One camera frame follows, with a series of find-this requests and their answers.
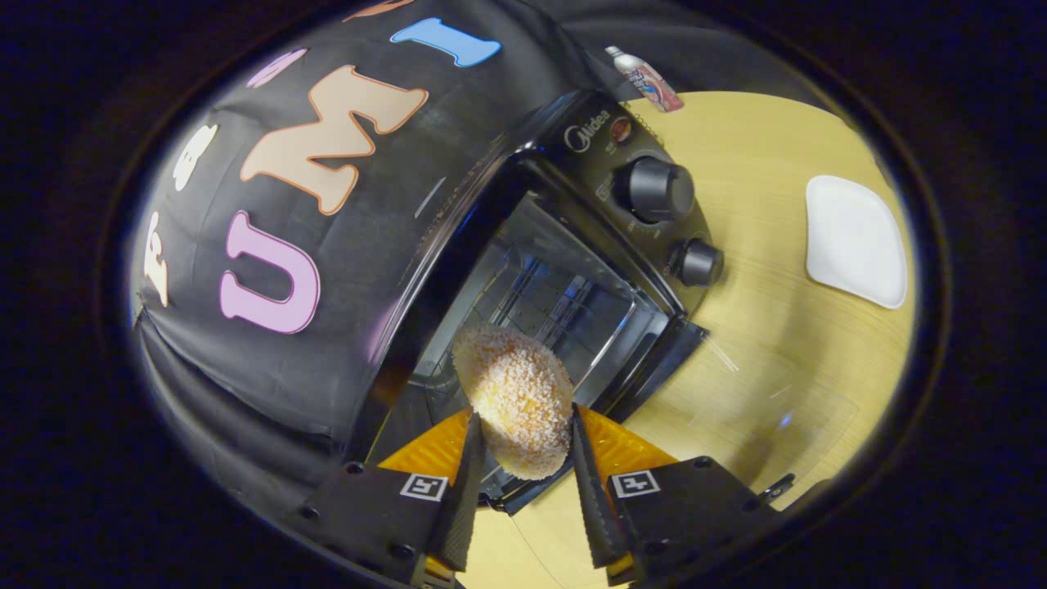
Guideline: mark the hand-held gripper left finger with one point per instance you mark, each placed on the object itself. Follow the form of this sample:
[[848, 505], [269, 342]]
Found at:
[[462, 499]]

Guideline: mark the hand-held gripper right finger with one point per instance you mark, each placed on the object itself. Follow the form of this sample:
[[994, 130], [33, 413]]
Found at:
[[593, 507]]

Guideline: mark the breaded food patty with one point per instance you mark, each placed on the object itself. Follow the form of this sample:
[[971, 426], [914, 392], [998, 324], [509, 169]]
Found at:
[[519, 397]]

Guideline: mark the black toaster oven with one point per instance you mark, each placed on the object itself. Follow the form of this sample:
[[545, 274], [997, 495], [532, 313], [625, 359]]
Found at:
[[654, 192]]

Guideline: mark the black backdrop cloth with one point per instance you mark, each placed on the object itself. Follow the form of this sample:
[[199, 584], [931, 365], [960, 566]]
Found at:
[[360, 245]]

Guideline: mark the white plate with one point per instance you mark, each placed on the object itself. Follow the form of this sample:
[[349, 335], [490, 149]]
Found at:
[[855, 241]]

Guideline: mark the pink and white bottle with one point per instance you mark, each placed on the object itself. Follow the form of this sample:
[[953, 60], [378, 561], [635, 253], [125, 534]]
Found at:
[[650, 82]]

